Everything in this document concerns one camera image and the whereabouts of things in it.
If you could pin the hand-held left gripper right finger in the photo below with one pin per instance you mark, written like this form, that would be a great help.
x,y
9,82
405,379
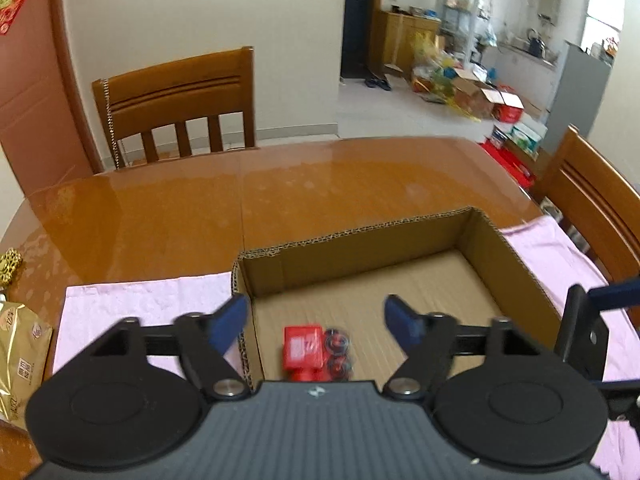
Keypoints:
x,y
401,318

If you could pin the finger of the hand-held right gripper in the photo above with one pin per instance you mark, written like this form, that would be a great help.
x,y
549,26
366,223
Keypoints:
x,y
620,399
616,296

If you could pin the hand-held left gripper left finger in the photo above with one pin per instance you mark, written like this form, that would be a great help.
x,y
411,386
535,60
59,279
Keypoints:
x,y
231,318

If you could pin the brown cardboard box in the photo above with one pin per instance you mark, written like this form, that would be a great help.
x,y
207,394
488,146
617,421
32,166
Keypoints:
x,y
400,280

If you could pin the red toy car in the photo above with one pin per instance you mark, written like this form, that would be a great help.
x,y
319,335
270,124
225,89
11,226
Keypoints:
x,y
305,350

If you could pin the pink cloth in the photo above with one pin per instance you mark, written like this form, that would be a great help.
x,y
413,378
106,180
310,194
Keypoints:
x,y
150,305

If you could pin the stack of red boxes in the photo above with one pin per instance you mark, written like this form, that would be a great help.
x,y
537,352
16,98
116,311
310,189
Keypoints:
x,y
510,162

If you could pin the green and white carton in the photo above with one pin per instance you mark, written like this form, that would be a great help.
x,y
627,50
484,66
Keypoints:
x,y
527,136

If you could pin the grey refrigerator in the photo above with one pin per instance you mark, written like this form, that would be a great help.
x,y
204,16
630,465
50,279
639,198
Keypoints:
x,y
577,90

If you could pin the gold foil packet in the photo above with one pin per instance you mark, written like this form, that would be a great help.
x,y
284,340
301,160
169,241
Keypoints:
x,y
22,355

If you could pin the red carton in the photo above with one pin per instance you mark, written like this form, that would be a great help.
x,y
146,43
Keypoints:
x,y
507,107

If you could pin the gold ornament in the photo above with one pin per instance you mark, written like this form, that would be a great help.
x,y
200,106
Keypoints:
x,y
9,265

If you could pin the pair of dark slippers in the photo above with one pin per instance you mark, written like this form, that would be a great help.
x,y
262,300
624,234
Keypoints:
x,y
378,83

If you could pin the pile of yellow bags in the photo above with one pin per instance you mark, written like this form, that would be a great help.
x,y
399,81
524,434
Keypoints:
x,y
435,72

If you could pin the dark kettle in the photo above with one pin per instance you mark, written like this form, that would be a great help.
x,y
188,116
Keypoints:
x,y
536,45

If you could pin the wooden cabinet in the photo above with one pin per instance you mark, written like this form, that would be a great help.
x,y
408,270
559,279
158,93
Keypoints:
x,y
402,40

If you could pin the brown wooden door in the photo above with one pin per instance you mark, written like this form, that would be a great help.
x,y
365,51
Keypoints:
x,y
35,100

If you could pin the white water heater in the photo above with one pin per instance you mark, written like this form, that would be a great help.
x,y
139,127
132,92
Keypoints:
x,y
548,5

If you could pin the metal shelf rack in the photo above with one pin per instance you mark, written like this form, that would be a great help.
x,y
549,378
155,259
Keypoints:
x,y
462,20

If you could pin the red door decoration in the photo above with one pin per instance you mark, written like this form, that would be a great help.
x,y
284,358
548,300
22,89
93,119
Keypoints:
x,y
10,2

